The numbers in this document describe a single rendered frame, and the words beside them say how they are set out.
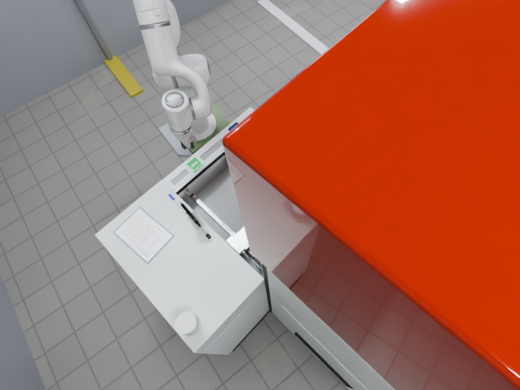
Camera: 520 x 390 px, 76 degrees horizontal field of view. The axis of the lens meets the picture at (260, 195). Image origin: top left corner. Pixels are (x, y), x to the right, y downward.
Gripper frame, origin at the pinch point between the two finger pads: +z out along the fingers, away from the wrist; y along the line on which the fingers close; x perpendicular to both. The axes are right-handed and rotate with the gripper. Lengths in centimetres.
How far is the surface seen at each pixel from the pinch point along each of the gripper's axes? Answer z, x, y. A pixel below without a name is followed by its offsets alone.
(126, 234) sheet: 13.3, 40.6, -8.1
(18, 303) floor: 123, 127, 40
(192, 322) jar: -5, 43, -52
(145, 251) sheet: 11.0, 39.7, -19.2
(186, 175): 14.8, 5.9, -5.1
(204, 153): 15.8, -7.0, -2.4
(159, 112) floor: 134, -37, 96
